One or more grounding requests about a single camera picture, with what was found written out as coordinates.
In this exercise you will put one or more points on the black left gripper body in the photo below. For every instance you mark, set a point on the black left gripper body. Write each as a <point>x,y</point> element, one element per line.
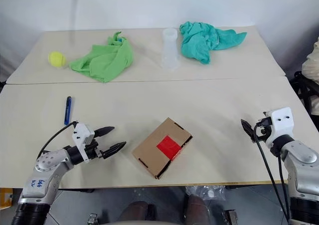
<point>93,150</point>

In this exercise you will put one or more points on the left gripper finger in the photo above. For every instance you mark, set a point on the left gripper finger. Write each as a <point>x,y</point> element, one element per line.
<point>112,150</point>
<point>104,131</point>

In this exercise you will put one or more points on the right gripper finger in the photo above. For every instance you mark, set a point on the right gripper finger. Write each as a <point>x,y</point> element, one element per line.
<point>248,130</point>

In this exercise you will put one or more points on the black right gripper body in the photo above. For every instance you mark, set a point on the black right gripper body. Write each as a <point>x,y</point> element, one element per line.
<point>263,133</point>

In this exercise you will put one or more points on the brown cardboard box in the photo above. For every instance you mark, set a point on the brown cardboard box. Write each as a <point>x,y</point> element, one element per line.
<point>149,150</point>

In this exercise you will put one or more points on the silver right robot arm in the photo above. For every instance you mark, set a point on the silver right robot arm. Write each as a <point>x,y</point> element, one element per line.
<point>304,160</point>

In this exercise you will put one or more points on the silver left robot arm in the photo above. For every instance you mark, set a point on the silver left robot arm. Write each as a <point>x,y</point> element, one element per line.
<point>49,160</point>

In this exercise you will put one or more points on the red tape seal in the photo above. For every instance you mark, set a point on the red tape seal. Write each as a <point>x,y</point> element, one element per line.
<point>168,146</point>

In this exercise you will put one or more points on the dark brown rounded shape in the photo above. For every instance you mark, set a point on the dark brown rounded shape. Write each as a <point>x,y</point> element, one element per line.
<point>139,211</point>
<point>198,210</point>

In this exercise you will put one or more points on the light green cloth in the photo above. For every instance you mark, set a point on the light green cloth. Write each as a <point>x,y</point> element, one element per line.
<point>104,60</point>

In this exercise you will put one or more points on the clear plastic bag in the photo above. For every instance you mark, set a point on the clear plastic bag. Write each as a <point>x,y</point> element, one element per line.
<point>207,192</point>

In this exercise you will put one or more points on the cream fabric bundle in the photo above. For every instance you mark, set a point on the cream fabric bundle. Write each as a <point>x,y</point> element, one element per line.
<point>311,63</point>

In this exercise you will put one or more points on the yellow tennis ball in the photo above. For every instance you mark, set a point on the yellow tennis ball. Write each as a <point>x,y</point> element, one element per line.
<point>56,59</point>

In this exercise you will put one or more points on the teal cloth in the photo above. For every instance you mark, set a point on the teal cloth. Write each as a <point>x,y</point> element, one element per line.
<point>199,43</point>

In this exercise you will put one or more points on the translucent plastic measuring cup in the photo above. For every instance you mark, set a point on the translucent plastic measuring cup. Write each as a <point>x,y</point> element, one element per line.
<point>169,50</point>

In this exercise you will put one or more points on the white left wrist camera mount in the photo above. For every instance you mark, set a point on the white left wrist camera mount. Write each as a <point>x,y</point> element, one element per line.
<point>83,134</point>

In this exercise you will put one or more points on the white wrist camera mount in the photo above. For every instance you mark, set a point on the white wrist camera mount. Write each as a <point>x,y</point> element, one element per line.
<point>282,124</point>
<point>83,134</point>

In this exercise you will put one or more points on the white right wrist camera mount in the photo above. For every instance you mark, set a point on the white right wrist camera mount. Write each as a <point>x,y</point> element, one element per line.
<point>282,124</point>

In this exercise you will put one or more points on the black chair frame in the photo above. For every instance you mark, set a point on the black chair frame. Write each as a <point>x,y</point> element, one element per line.
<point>306,92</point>

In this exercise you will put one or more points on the metal caster bracket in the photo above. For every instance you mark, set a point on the metal caster bracket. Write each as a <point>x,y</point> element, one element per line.
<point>229,217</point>
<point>93,218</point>

